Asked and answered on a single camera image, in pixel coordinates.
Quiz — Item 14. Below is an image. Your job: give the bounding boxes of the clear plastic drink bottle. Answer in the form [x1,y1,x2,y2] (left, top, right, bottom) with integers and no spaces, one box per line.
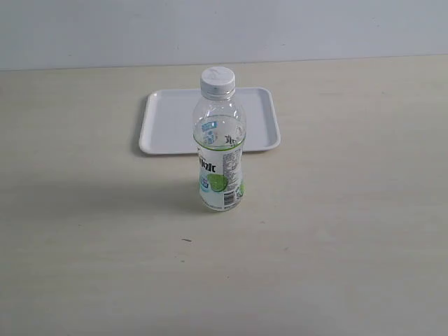
[192,86,248,211]

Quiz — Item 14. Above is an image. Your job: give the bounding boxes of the white bottle cap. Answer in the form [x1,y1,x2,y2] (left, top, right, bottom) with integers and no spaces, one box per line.
[200,66,236,99]

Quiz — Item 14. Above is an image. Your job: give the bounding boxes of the white rectangular tray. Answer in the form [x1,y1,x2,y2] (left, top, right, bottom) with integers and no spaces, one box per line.
[139,87,281,155]

